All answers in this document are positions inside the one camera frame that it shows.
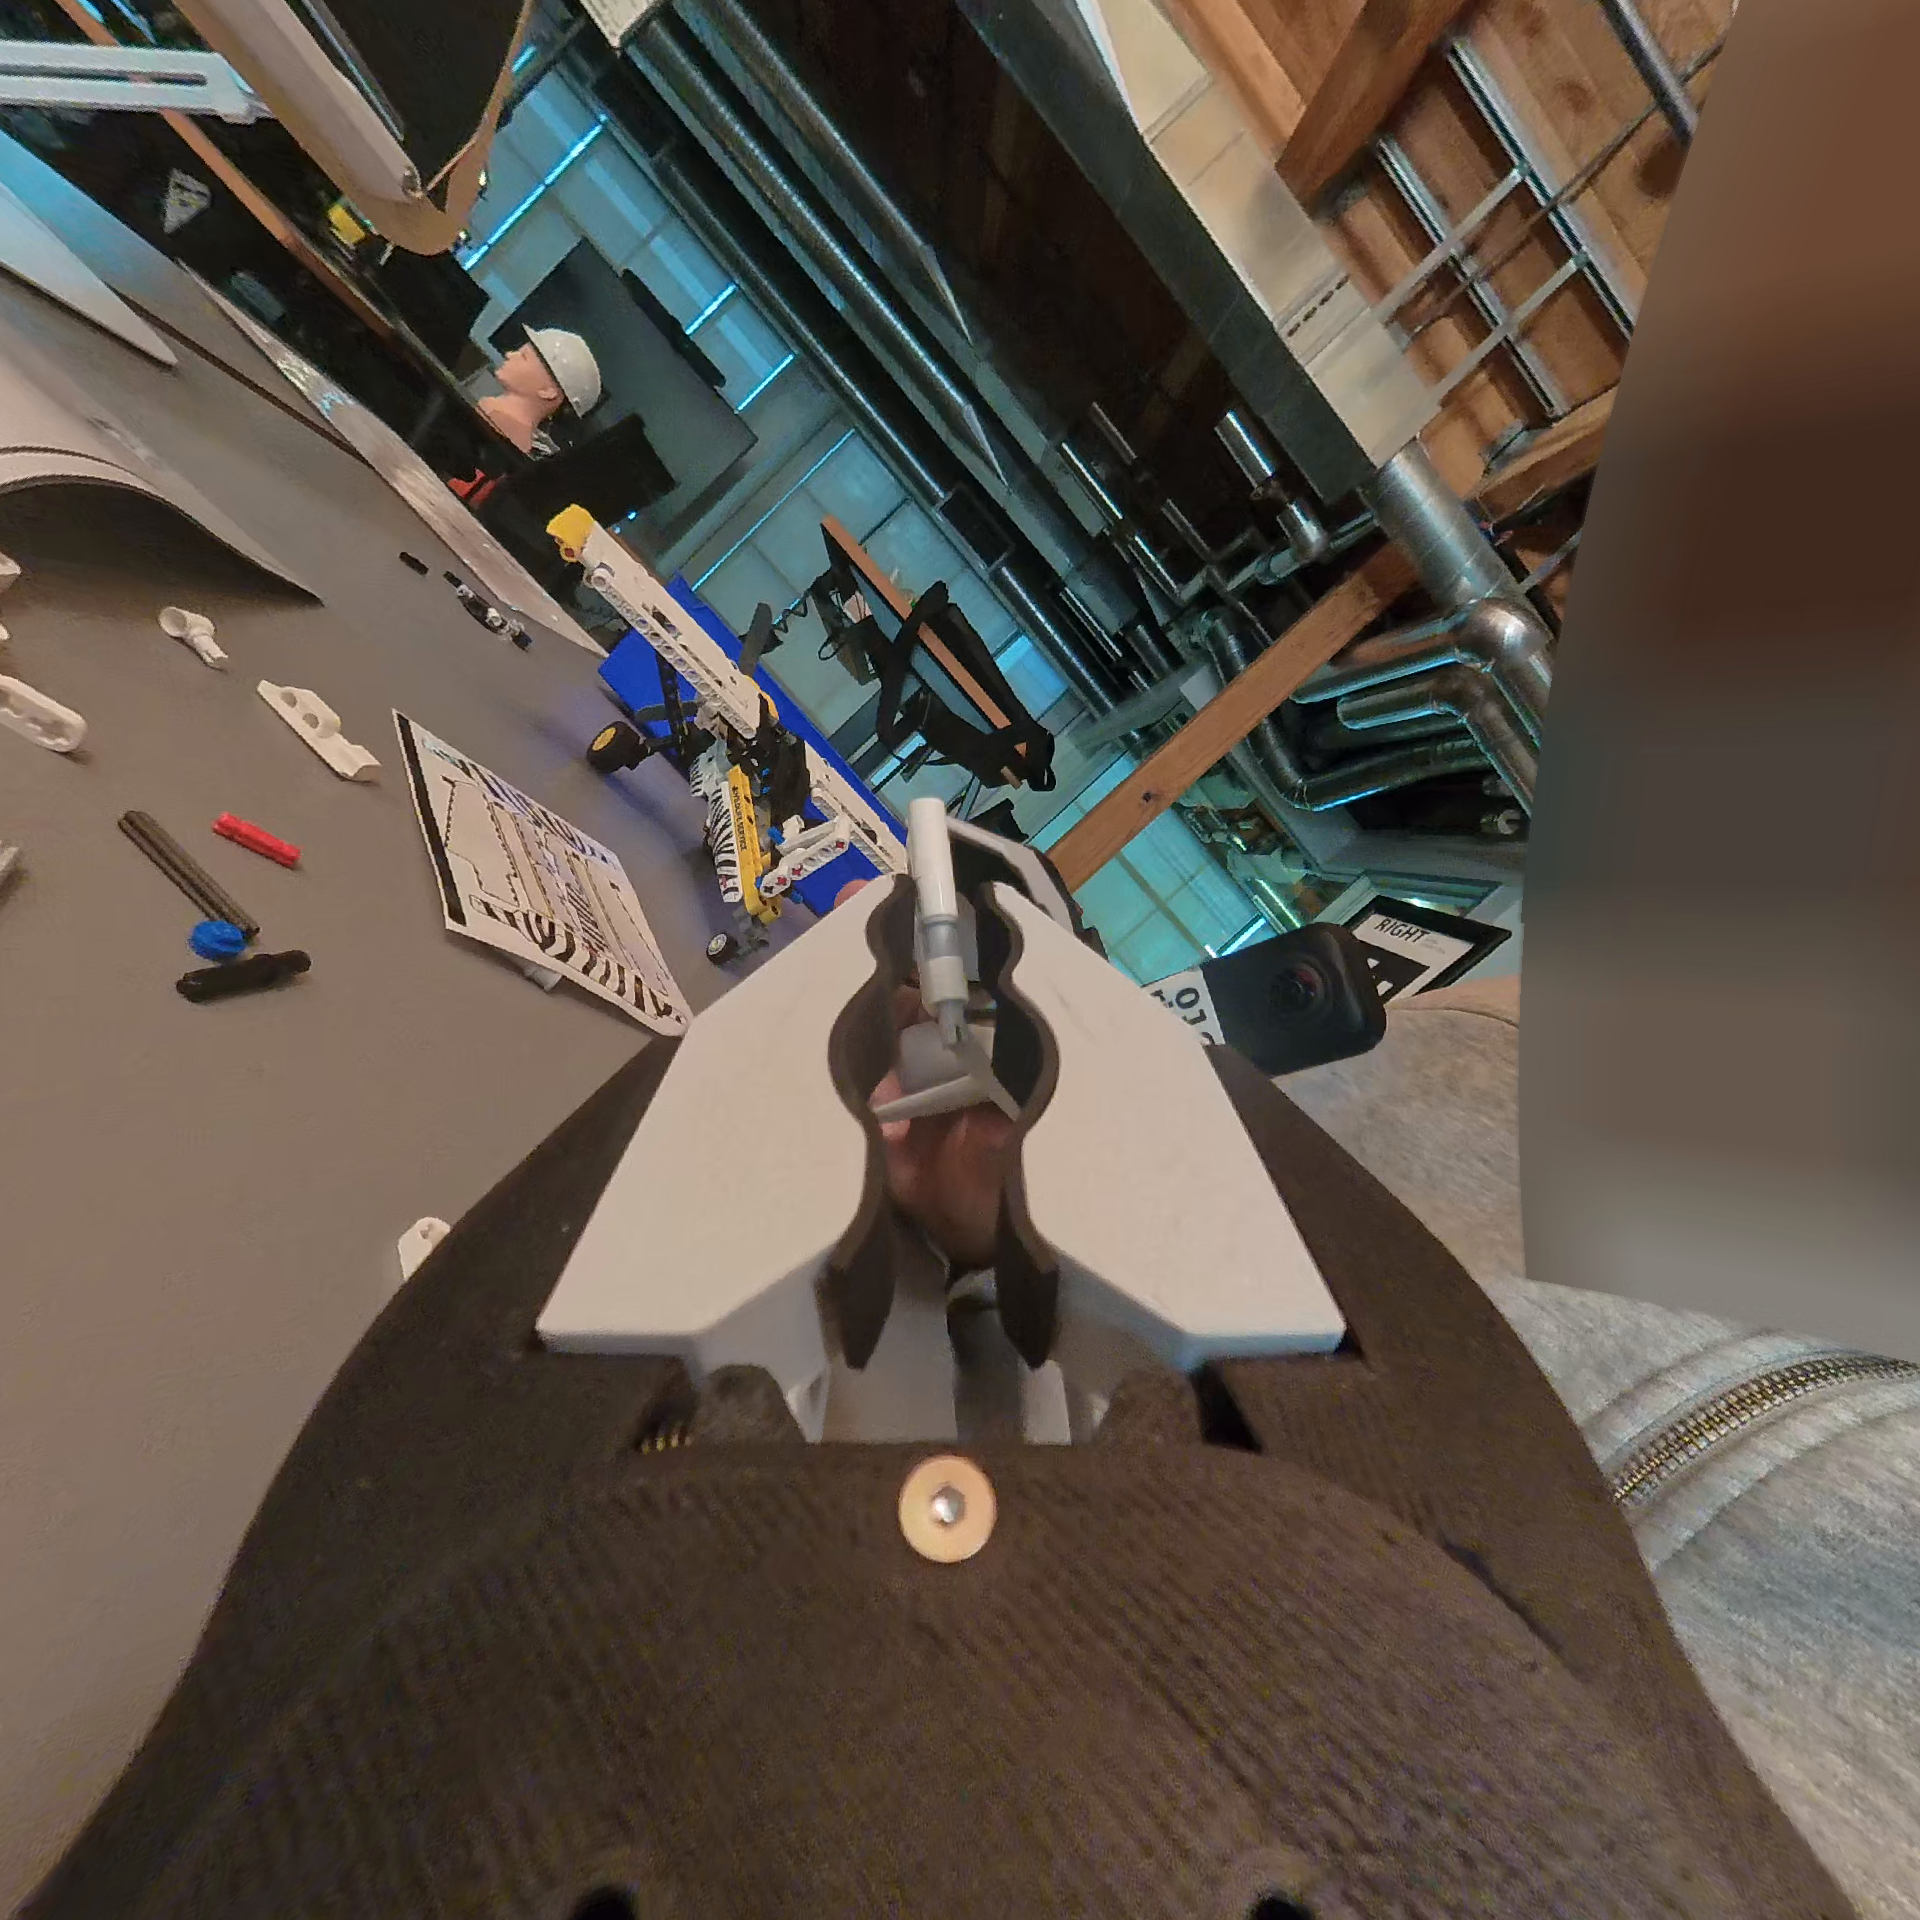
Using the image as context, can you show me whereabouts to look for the mannequin head white hard hat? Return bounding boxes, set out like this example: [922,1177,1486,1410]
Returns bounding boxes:
[477,327,604,454]

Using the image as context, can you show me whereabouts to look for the black white sticker sheet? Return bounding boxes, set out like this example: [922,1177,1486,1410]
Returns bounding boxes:
[392,707,697,1041]

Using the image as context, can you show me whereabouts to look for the person's right forearm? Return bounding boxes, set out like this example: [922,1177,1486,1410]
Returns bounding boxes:
[1284,976,1526,1296]

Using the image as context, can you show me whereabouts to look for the white lego beam with holes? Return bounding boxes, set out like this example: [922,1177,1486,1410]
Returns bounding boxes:
[0,671,87,757]

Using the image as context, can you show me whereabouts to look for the flat white board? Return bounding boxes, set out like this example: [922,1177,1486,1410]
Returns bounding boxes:
[0,175,181,373]

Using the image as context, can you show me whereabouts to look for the wooden desk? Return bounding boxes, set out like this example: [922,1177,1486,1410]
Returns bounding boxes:
[819,517,1055,771]

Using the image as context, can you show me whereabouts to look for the white lego panel piece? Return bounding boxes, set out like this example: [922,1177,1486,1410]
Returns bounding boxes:
[255,679,383,781]

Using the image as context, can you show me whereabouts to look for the black monitor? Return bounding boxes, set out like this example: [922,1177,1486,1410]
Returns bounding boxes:
[260,0,545,197]

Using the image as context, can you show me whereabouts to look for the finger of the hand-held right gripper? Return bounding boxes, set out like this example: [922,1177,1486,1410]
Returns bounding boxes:
[958,818,1108,967]

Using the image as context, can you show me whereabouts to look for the yellow white lego crane model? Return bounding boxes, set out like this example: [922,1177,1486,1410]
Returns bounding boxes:
[545,504,922,967]

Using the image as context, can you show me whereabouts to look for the person's right hand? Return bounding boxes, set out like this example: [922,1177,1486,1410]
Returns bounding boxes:
[886,1115,1014,1275]

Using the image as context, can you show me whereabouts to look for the grey zip hoodie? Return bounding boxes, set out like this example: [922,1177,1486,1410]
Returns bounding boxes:
[1499,1273,1920,1920]

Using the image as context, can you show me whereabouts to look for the open white instruction booklet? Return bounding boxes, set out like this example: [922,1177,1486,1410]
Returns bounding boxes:
[0,344,320,603]

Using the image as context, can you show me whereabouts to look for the long black lego axle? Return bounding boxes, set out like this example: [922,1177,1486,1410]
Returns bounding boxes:
[117,811,260,942]

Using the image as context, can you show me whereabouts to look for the black office chair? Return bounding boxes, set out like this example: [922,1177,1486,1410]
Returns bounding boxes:
[876,582,1055,792]

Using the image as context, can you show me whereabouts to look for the white lego axle connector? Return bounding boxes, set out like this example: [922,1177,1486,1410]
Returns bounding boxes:
[907,800,979,1052]

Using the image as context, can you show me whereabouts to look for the silver ventilation duct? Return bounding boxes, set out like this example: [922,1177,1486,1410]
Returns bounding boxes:
[1291,448,1557,818]

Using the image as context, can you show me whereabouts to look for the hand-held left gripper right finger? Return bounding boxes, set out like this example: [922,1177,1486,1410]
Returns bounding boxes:
[975,885,1344,1432]

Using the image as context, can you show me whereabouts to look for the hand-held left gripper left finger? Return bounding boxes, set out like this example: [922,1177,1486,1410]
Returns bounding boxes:
[537,879,907,1444]

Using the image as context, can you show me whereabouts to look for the black lego pin connector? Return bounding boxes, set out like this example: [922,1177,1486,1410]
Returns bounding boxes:
[176,948,312,1003]

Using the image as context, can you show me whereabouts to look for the wooden beam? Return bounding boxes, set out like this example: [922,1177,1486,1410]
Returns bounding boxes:
[1047,550,1431,891]

